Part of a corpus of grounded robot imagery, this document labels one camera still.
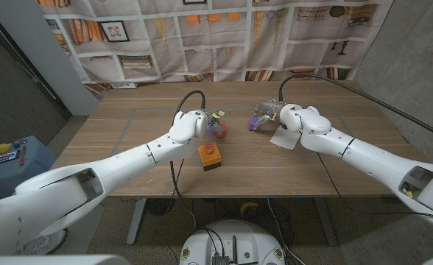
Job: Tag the black round object under table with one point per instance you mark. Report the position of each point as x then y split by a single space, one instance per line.
160 206

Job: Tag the yellow object under table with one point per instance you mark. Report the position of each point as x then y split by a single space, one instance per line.
249 206

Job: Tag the purple magnetic block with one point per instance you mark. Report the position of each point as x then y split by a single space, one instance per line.
252 124

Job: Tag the yellow toy on stool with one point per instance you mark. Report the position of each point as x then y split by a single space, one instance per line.
2 148

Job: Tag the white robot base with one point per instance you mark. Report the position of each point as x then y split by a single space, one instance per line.
231 235

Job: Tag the blue-grey stool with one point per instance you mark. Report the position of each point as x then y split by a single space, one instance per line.
17 173

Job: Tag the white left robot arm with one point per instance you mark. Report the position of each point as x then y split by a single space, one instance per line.
128 162

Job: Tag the grey shoe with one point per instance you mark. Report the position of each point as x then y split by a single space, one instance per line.
41 243

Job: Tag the orange emergency stop button box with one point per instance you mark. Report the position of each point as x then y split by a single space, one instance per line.
209 156

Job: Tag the white power strip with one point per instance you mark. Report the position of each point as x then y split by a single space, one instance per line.
124 85

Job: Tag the white paper sheet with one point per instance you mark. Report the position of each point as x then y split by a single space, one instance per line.
284 140

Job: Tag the grey table leg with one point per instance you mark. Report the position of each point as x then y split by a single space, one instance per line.
327 224
135 224

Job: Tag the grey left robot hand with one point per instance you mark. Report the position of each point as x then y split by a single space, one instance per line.
215 119

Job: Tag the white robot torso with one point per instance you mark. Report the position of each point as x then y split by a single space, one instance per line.
54 260

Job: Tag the printed bookshelf backdrop cloth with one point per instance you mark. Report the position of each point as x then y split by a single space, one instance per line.
201 48

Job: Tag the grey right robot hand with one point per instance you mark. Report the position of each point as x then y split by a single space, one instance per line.
271 110

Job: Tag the red magnetic block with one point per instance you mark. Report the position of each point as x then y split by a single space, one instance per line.
224 131

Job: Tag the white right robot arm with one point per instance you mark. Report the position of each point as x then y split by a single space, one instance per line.
349 147

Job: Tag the red pen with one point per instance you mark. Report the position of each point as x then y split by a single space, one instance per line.
22 155

